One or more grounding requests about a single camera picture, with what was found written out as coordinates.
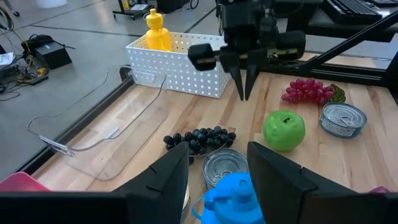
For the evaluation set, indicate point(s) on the black box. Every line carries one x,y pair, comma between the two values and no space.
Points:
51,54

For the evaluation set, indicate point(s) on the clear plastic bin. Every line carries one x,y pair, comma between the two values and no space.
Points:
118,149

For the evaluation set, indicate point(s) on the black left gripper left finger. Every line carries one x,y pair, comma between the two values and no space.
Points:
168,186

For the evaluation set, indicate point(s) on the black grape bunch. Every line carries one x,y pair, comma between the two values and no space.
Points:
199,140

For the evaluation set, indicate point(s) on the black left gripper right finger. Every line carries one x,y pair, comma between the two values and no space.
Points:
273,186

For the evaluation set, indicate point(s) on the red grape bunch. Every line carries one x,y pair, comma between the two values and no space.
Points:
304,91

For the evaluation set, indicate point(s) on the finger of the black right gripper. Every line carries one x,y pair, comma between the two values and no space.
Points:
233,65
255,62

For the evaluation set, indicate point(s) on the white perforated basket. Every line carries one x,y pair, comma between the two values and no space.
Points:
174,68

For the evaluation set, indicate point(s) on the white bucket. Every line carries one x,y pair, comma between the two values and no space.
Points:
51,3

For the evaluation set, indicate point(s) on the pink plastic tray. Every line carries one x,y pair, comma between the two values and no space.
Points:
18,183

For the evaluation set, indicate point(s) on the silver tuna can blue label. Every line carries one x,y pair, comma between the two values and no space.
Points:
222,163
342,118

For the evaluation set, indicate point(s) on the yellow plastic bottle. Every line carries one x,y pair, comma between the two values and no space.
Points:
158,37

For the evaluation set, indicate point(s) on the black keyboard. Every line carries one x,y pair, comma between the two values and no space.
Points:
351,9

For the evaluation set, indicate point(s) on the blue plastic bottle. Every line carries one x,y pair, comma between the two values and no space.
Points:
231,199

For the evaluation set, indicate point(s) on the green apple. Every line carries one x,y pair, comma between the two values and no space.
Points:
283,130

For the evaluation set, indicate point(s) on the white paper sheet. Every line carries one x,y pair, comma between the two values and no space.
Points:
6,58

